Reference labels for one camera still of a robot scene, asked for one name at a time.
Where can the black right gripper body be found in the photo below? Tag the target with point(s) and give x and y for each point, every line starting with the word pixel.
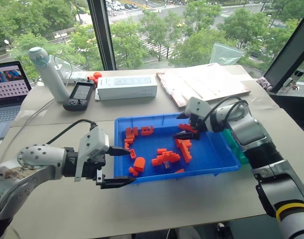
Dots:
pixel 197 122

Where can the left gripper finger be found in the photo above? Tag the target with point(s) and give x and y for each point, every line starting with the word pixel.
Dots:
pixel 117 182
pixel 118 151

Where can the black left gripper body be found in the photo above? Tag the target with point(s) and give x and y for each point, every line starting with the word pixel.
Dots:
pixel 92 168

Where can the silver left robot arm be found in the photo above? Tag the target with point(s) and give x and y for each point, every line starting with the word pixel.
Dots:
pixel 37 159

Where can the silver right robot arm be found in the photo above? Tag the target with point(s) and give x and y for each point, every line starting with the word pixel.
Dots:
pixel 251 132

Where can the blue plastic bin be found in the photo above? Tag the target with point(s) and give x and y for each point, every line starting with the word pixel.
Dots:
pixel 211 154

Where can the green plastic bin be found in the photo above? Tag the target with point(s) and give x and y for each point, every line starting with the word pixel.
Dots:
pixel 232 143

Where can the long orange block battery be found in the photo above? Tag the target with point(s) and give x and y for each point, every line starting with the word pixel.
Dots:
pixel 184 149

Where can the rounded orange battery block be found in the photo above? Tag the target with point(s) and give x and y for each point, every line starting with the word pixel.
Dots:
pixel 139 164

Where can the large orange stepped block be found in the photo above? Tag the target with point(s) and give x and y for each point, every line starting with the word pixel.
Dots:
pixel 166 157

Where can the small clear grey piece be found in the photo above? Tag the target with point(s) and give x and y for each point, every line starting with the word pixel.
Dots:
pixel 167 165

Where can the wooden board with papers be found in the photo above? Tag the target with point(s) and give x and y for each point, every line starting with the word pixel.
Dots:
pixel 201 82

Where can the white cardboard box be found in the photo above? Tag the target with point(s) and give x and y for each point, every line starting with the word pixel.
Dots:
pixel 127 88

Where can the black handheld controller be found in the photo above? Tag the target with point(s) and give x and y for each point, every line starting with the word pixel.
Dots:
pixel 79 95

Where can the translucent green plastic bag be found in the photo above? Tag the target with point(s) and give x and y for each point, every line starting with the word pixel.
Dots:
pixel 226 54

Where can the crumpled grey cloth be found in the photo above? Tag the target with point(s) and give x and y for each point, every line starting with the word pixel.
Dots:
pixel 265 84

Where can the orange plastic parts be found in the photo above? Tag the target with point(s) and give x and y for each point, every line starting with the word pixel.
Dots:
pixel 95 76

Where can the white power strip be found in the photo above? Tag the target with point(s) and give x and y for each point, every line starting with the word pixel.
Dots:
pixel 75 76

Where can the dark rounded shape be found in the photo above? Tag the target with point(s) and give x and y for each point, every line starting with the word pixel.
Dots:
pixel 222 230

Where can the white water bottle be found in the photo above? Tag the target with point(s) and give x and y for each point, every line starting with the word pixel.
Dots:
pixel 51 74

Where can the open grey laptop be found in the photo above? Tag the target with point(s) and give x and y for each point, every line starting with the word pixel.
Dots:
pixel 7 99

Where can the black window pillar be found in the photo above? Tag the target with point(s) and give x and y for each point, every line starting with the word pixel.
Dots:
pixel 102 35

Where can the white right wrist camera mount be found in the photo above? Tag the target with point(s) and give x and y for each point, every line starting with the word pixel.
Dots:
pixel 196 105

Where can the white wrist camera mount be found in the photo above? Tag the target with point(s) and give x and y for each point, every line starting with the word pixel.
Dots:
pixel 196 105
pixel 94 142

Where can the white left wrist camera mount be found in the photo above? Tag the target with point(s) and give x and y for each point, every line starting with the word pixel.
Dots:
pixel 94 142

